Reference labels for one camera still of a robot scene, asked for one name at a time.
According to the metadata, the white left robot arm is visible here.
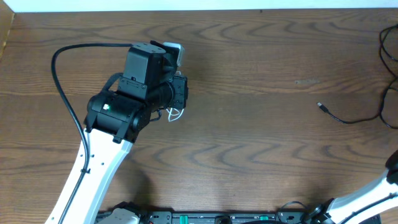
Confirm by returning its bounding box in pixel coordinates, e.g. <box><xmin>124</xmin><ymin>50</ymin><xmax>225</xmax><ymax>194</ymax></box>
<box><xmin>47</xmin><ymin>41</ymin><xmax>188</xmax><ymax>223</ymax></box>

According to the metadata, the black USB cable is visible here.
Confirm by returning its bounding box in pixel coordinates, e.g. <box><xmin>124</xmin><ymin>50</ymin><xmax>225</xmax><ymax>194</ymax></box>
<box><xmin>316</xmin><ymin>24</ymin><xmax>398</xmax><ymax>130</ymax></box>

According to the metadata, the white USB cable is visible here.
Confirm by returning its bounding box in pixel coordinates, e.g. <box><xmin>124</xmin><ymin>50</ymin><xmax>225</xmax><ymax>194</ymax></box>
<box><xmin>166</xmin><ymin>70</ymin><xmax>185</xmax><ymax>123</ymax></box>

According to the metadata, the black left camera cable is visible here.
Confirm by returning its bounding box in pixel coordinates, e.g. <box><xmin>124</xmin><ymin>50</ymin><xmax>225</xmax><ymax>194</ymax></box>
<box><xmin>51</xmin><ymin>42</ymin><xmax>134</xmax><ymax>224</ymax></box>

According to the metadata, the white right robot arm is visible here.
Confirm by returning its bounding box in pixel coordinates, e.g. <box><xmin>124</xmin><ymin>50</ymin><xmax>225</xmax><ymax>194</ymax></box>
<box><xmin>304</xmin><ymin>152</ymin><xmax>397</xmax><ymax>224</ymax></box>

